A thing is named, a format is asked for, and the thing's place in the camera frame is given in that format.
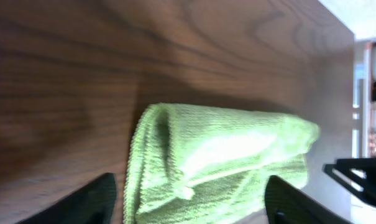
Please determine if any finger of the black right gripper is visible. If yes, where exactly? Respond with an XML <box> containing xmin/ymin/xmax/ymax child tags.
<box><xmin>323</xmin><ymin>158</ymin><xmax>376</xmax><ymax>207</ymax></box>

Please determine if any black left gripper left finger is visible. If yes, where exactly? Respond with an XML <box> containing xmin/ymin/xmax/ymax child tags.
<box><xmin>19</xmin><ymin>173</ymin><xmax>117</xmax><ymax>224</ymax></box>

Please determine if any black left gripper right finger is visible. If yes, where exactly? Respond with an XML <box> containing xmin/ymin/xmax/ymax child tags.
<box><xmin>264</xmin><ymin>175</ymin><xmax>350</xmax><ymax>224</ymax></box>

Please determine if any light green cloth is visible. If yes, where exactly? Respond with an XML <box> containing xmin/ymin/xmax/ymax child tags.
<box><xmin>124</xmin><ymin>103</ymin><xmax>320</xmax><ymax>223</ymax></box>

